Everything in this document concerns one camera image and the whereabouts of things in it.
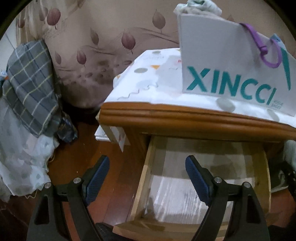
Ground purple underwear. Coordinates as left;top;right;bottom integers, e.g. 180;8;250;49
240;23;282;68

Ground light blue underwear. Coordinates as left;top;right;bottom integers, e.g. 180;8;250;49
270;34;286;50

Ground grey white underwear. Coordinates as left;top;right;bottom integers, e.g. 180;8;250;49
174;0;222;17

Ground light wooden drawer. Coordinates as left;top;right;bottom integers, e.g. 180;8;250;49
113;137;271;240

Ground black checked slipper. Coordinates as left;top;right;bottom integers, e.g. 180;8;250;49
95;222;130;241

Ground white green patterned bedding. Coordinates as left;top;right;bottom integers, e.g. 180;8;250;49
1;98;59;202

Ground brown wooden nightstand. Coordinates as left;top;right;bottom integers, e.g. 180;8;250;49
99;101;296;229

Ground dark blue plastic bag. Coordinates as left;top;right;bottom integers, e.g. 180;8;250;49
56;111;78;143

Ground white flat boards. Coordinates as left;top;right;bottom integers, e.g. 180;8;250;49
94;111;130;152

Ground grey plaid blanket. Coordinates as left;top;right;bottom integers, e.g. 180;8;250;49
3;40;61;137

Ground white patterned cloth cover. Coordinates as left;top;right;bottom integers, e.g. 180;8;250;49
105;48;295;127

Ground beige leaf pattern curtain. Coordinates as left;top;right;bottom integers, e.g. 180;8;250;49
16;0;266;108

